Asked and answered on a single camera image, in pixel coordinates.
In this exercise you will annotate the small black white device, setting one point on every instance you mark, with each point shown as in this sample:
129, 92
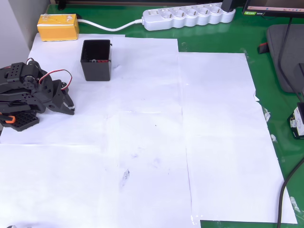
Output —
298, 123

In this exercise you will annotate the grey laptop sleeve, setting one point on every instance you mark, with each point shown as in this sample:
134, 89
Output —
292, 52

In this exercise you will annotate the black stand foot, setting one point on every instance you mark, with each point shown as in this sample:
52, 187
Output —
61, 4

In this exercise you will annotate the white power strip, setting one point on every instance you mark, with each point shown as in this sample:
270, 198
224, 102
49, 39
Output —
187, 17

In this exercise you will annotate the yellow cardboard box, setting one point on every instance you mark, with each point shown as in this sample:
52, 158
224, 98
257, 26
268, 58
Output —
58, 29

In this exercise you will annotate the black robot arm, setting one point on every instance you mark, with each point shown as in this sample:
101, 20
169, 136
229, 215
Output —
14, 95

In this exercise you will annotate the black laptop with green sticker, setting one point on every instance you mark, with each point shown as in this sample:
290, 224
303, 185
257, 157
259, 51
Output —
273, 6

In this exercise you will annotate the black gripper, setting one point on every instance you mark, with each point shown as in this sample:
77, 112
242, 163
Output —
57, 101

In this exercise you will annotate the black plug adapter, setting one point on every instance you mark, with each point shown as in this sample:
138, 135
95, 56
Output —
228, 5

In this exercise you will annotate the orange clamp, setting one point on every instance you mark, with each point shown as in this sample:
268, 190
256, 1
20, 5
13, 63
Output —
9, 119

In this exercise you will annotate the red and black tag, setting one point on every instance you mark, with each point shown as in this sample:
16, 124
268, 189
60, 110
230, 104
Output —
263, 48

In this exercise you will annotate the clear tape piece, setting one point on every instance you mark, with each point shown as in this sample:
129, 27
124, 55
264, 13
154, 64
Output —
266, 115
273, 138
294, 204

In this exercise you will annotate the black square container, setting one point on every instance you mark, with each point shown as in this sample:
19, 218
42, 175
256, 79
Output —
97, 71

